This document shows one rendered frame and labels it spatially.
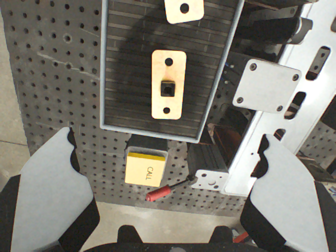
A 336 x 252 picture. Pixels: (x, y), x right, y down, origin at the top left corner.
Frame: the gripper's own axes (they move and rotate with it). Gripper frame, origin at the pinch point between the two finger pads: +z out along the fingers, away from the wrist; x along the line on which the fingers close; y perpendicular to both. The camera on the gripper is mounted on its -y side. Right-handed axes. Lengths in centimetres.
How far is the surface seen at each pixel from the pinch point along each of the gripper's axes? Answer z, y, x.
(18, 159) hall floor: 125, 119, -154
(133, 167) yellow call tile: 9.5, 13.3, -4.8
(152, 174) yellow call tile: 9.5, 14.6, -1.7
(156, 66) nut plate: 9.2, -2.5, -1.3
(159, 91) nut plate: 9.2, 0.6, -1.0
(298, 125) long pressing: 25.4, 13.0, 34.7
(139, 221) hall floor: 125, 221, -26
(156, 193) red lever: 13.1, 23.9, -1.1
